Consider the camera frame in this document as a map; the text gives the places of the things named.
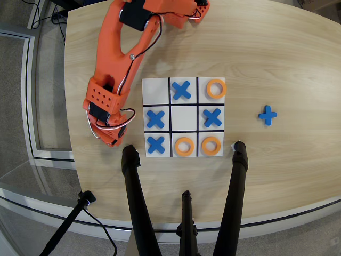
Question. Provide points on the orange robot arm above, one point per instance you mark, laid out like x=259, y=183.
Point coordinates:
x=109, y=48

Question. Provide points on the thin black tripod leg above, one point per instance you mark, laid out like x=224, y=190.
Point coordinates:
x=187, y=213

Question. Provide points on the blue cross piece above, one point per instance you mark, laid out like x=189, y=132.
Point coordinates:
x=267, y=115
x=155, y=119
x=212, y=117
x=156, y=144
x=181, y=90

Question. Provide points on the cardboard box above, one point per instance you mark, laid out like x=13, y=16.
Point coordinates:
x=319, y=4

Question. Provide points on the black stand pole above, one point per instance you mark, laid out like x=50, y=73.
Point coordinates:
x=66, y=224

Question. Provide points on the grey metal floor frame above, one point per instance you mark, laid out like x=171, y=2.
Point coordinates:
x=29, y=106

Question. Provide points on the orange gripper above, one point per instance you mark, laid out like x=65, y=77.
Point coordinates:
x=114, y=141

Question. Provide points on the white tic-tac-toe board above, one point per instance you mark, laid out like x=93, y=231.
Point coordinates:
x=155, y=88

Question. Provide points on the small white tag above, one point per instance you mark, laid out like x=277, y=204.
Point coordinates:
x=232, y=146

